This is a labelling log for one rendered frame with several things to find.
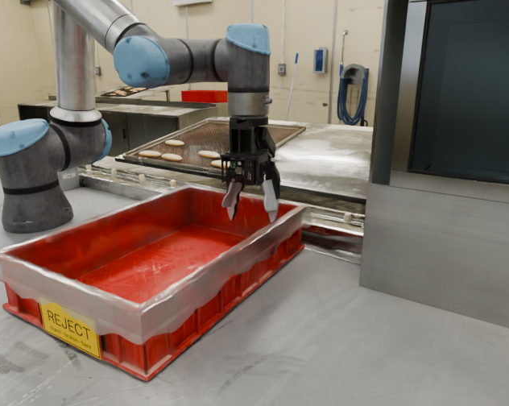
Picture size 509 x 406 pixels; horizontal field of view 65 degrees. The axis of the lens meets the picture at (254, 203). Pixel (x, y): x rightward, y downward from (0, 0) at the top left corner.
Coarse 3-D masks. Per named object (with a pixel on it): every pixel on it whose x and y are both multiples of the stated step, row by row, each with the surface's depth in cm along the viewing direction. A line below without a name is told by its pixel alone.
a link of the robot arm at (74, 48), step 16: (64, 16) 85; (64, 32) 86; (80, 32) 87; (64, 48) 88; (80, 48) 89; (64, 64) 89; (80, 64) 90; (64, 80) 91; (80, 80) 92; (64, 96) 93; (80, 96) 93; (64, 112) 94; (80, 112) 95; (96, 112) 98; (64, 128) 94; (80, 128) 95; (96, 128) 98; (80, 144) 96; (96, 144) 100; (80, 160) 98; (96, 160) 103
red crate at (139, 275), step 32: (192, 224) 100; (128, 256) 82; (160, 256) 82; (192, 256) 82; (288, 256) 80; (128, 288) 70; (160, 288) 70; (224, 288) 62; (32, 320) 59; (192, 320) 56; (128, 352) 50; (160, 352) 51
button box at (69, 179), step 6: (72, 168) 131; (60, 174) 128; (66, 174) 130; (72, 174) 132; (78, 174) 133; (60, 180) 128; (66, 180) 130; (72, 180) 132; (78, 180) 134; (60, 186) 129; (66, 186) 130; (72, 186) 132; (78, 186) 134
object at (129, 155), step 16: (192, 128) 176; (224, 128) 172; (272, 128) 165; (288, 128) 161; (304, 128) 158; (160, 144) 159; (208, 144) 153; (224, 144) 151; (144, 160) 142; (160, 160) 137; (192, 160) 138; (208, 160) 137
